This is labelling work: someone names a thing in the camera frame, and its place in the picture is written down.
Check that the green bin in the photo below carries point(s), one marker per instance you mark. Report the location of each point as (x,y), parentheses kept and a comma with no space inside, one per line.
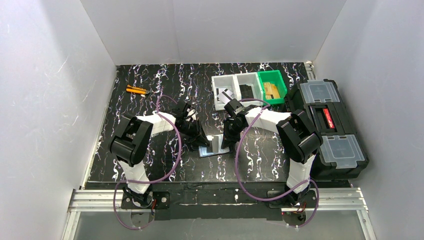
(275,77)

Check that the white bin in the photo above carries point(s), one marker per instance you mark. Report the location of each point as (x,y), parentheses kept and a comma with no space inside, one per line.
(251,79)
(222,83)

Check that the black leather card holder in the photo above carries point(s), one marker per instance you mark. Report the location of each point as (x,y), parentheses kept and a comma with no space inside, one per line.
(214,148)

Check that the aluminium frame rail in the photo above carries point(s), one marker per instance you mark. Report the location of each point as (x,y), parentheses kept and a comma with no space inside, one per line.
(212,202)

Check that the left white bin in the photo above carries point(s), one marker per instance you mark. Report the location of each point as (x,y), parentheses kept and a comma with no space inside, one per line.
(222,83)

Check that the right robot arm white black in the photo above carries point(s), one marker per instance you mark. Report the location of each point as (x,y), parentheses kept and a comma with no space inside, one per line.
(300,139)

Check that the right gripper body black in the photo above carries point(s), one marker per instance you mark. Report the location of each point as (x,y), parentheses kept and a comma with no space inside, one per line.
(230,131)

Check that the tan cards in green bin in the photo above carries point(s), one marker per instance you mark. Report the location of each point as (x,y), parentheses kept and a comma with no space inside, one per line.
(271,91)

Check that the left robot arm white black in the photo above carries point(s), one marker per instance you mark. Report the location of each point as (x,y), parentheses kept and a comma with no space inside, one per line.
(130,142)

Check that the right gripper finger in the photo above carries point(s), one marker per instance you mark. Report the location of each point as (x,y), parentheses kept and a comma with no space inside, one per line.
(227,139)
(236,135)

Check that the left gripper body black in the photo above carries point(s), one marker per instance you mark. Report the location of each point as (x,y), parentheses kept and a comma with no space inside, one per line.
(197,135)

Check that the black toolbox clear lids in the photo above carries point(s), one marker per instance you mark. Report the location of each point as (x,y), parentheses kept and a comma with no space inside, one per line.
(341,156)

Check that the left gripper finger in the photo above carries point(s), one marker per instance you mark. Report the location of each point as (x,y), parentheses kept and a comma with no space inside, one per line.
(201,139)
(193,143)

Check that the middle white bin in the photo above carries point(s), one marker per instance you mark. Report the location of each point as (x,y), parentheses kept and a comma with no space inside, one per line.
(251,79)

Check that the white card magnetic stripe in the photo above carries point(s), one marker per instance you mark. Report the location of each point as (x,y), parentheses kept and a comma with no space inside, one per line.
(220,90)

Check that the black card in bin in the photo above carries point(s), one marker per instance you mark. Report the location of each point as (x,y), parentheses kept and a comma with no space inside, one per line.
(246,91)

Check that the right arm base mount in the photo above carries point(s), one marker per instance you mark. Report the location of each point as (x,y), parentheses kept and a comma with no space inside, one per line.
(296,211)

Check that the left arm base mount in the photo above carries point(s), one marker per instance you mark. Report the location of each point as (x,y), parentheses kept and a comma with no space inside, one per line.
(144,205)

